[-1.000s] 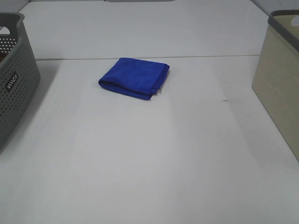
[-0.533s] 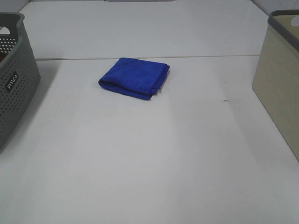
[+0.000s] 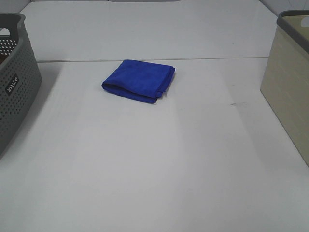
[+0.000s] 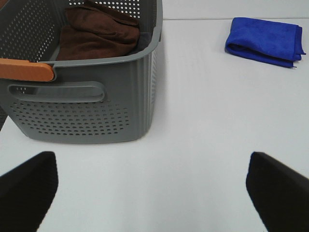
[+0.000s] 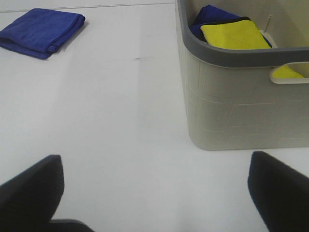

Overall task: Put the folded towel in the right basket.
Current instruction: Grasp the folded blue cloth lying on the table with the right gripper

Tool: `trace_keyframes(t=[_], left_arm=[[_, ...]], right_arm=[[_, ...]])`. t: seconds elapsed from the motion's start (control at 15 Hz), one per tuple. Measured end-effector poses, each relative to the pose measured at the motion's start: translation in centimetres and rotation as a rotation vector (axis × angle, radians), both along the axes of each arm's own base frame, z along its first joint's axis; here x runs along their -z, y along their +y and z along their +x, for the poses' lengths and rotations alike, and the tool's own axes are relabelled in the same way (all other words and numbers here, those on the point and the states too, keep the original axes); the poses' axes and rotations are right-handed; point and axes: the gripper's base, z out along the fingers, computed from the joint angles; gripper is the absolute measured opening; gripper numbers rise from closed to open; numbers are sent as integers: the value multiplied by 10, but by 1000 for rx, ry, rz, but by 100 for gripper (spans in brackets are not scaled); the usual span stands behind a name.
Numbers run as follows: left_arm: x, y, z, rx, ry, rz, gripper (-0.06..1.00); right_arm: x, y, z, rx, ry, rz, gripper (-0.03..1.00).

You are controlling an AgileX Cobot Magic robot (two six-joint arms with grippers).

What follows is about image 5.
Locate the folded blue towel on table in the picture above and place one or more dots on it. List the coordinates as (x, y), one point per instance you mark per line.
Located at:
(40, 32)

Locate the yellow towel in bin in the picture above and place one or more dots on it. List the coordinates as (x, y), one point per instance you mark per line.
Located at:
(241, 34)

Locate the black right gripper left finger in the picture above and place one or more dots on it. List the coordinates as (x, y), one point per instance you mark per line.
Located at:
(29, 200)

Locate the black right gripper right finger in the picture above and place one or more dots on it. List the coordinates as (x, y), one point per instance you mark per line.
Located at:
(279, 193)

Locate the beige bin with grey rim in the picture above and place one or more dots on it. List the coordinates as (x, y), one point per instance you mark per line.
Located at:
(249, 99)

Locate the blue towel in bin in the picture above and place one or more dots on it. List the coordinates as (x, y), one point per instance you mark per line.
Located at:
(209, 15)

